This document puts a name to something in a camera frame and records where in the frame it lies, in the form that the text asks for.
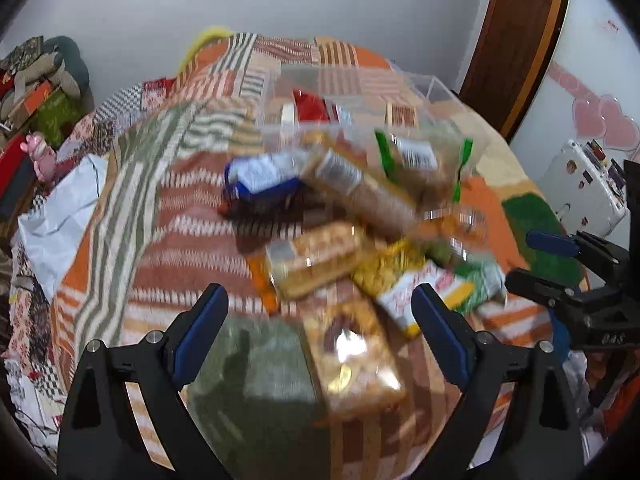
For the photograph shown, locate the yellow white snack bag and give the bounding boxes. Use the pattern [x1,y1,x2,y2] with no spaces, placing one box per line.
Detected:
[374,260,475,338]

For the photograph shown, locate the green-edged clear cookie bag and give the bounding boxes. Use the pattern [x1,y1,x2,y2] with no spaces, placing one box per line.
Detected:
[374,128,474,209]

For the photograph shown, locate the clear bag orange crackers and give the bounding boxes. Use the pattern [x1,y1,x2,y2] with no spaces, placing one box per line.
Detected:
[302,299,406,422]

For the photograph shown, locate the biscuit roll pack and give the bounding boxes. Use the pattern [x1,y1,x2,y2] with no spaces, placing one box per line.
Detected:
[265,221,374,300]

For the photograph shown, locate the cake loaf brown print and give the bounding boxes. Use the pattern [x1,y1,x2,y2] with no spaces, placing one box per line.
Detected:
[385,102,419,128]

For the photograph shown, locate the clear plastic storage bin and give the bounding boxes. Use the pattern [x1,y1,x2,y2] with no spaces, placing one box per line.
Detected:
[255,64,465,136]

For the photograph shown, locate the green white snack packet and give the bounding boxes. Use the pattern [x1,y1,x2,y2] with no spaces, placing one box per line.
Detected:
[454,260,506,313]

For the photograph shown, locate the white door pink hearts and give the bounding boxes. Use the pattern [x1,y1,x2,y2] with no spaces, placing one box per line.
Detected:
[510,0,639,183]

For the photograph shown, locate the yellow corn snack bag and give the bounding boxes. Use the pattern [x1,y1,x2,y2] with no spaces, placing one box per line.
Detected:
[352,240,426,298]

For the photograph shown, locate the patchwork blanket bed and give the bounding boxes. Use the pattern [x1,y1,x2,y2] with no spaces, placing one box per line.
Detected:
[8,31,591,480]

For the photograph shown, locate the white crumpled plastic bag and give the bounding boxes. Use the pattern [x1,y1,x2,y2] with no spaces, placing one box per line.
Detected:
[18,154,107,302]

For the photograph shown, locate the gold silver cracker pack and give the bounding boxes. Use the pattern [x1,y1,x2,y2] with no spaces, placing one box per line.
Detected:
[300,143,418,237]

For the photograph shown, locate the red and black box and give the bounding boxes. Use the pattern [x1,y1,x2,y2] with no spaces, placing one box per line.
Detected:
[0,133,35,221]

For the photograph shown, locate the blue white snack packet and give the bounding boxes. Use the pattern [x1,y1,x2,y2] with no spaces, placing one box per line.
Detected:
[224,148,310,214]

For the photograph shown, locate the pink plush toy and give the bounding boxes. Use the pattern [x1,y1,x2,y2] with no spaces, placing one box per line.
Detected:
[21,132,56,183]

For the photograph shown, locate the red snack packet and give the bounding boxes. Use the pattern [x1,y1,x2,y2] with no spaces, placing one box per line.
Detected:
[293,89,330,122]

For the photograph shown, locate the pile of clothes and boxes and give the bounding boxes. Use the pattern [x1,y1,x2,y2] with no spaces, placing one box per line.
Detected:
[1,36,90,148]

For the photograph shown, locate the brown wooden door frame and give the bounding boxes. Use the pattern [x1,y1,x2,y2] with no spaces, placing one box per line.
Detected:
[459,0,568,141]

